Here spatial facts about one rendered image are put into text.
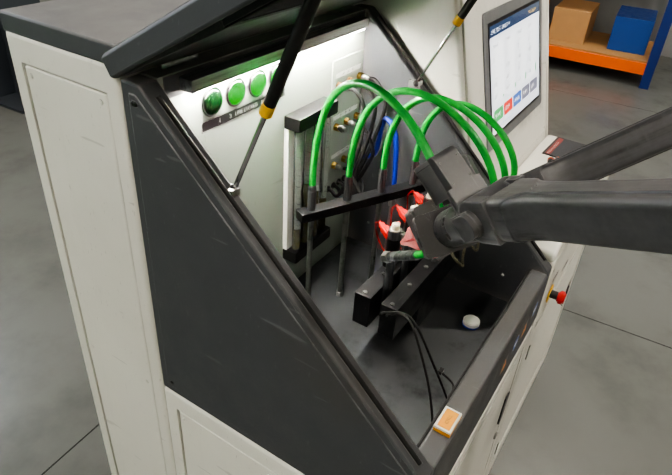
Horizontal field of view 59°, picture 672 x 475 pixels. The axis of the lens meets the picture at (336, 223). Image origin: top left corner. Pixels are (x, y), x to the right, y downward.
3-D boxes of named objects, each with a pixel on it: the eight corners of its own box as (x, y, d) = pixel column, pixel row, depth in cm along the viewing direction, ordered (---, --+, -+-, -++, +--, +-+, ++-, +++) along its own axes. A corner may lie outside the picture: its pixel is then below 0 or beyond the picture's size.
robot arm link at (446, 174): (479, 238, 69) (534, 203, 71) (426, 155, 70) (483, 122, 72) (441, 252, 80) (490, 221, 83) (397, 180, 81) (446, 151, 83)
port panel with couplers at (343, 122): (336, 190, 144) (345, 65, 127) (325, 186, 146) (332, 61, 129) (364, 170, 154) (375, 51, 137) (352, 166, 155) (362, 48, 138)
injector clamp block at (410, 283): (389, 364, 127) (397, 310, 119) (349, 344, 131) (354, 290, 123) (453, 284, 152) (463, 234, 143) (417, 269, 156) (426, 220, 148)
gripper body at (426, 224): (410, 219, 88) (422, 211, 81) (472, 198, 90) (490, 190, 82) (424, 260, 88) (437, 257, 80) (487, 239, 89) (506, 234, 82)
